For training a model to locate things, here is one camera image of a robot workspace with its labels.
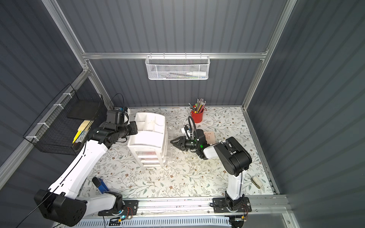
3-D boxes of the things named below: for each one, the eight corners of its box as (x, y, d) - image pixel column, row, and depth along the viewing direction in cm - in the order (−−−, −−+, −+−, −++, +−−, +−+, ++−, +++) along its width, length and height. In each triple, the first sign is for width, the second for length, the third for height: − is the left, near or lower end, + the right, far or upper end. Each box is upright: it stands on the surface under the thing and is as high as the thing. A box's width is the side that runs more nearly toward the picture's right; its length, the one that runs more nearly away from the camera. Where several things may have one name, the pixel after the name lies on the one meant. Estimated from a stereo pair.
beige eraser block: (258, 188, 81) (261, 186, 78) (249, 180, 84) (252, 178, 81) (261, 185, 82) (264, 183, 79) (252, 177, 85) (254, 174, 82)
